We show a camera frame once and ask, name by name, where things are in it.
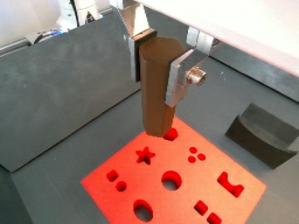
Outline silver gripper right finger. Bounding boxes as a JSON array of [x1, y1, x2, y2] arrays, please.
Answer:
[[164, 27, 220, 108]]

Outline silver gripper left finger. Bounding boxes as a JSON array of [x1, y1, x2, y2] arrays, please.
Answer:
[[109, 0, 156, 82]]

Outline brown hexagonal peg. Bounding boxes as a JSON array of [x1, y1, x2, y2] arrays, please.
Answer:
[[138, 37, 184, 137]]

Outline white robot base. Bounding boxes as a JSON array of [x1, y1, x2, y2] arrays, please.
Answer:
[[56, 0, 98, 31]]

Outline black curved holder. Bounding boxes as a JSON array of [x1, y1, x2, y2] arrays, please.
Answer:
[[225, 103, 299, 169]]

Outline red shape sorting block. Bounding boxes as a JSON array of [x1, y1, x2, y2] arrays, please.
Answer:
[[81, 119, 266, 224]]

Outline aluminium frame rail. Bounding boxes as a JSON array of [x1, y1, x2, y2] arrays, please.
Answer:
[[0, 0, 109, 55]]

